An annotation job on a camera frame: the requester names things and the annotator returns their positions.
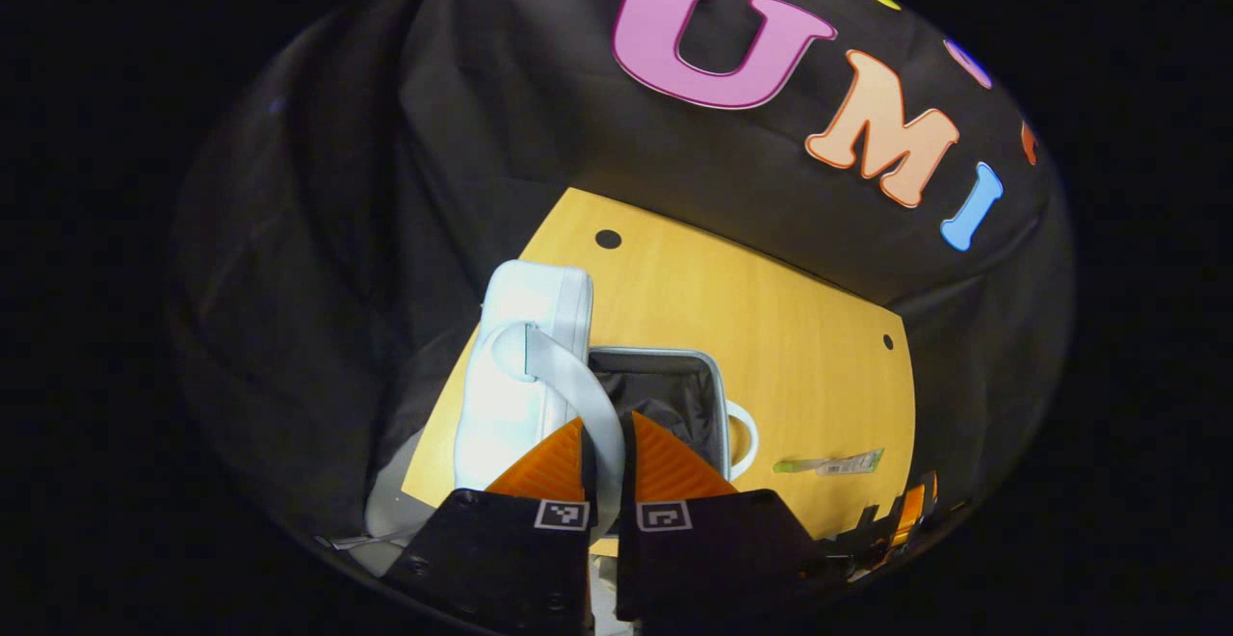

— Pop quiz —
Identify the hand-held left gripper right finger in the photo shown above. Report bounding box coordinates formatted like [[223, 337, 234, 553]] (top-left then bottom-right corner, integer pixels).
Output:
[[615, 411, 822, 623]]

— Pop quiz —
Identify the white suitcase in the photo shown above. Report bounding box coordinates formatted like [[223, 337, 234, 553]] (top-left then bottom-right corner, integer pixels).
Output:
[[451, 260, 762, 618]]

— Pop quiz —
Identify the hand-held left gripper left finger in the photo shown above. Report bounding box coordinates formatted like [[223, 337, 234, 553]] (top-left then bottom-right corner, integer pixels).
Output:
[[383, 414, 592, 635]]

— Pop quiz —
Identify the black backdrop cloth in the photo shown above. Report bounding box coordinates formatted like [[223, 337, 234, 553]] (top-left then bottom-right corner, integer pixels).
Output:
[[169, 0, 1075, 560]]

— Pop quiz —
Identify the white tube with green end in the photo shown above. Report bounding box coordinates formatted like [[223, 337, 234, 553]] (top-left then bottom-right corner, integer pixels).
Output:
[[773, 448, 885, 476]]

